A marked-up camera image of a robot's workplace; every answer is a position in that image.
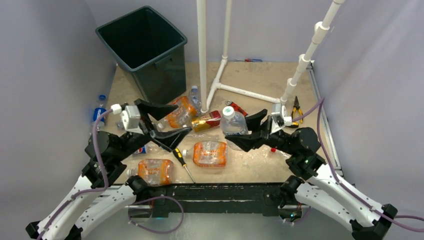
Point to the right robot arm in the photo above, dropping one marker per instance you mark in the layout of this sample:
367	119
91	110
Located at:
313	181

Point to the orange label bottle near bin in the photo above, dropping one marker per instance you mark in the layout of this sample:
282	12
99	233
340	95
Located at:
182	116

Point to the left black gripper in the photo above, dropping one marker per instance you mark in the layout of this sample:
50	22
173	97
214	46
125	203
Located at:
169	139

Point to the Pepsi bottle by wall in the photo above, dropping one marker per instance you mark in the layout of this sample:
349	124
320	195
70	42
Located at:
98	110

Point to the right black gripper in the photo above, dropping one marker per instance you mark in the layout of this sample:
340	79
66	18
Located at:
254	139

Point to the yellow black screwdriver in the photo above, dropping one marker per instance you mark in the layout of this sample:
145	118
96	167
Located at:
179	156

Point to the clear small water bottle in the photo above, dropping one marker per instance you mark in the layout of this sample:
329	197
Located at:
195	99

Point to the red gold label bottle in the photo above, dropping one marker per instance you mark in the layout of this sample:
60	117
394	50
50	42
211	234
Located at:
206	121

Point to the yellow black pliers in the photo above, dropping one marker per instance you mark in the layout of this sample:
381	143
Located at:
296	110

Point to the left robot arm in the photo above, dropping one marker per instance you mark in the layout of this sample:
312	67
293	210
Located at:
116	134

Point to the pepsi bottle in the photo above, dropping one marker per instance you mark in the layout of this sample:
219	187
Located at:
149	149
98	110

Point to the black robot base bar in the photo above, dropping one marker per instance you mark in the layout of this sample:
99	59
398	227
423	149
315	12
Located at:
272	199

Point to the dark green plastic bin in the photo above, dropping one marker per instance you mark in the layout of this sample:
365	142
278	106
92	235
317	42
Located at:
151	52

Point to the small red blue screwdriver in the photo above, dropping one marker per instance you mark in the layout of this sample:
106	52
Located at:
249	60

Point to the blue white label bottle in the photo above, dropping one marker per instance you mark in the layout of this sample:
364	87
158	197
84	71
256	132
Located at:
232	122

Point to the orange label bottle centre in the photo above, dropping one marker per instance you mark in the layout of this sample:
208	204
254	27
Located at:
208	154

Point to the orange label bottle front left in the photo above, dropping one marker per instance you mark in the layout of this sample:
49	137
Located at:
154	171

